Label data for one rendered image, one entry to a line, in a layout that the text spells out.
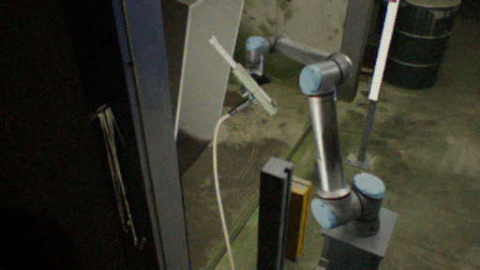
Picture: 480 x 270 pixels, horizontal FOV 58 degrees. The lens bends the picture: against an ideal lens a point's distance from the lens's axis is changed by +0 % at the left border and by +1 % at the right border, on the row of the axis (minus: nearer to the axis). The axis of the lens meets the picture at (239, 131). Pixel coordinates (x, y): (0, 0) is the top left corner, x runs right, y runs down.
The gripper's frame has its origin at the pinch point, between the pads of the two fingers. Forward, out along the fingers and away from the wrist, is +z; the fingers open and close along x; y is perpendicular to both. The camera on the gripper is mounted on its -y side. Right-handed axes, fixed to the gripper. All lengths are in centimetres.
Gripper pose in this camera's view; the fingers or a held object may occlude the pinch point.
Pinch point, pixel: (254, 98)
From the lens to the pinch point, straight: 210.4
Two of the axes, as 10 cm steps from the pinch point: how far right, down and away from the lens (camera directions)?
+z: -0.7, 6.0, -8.0
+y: -8.0, 4.5, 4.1
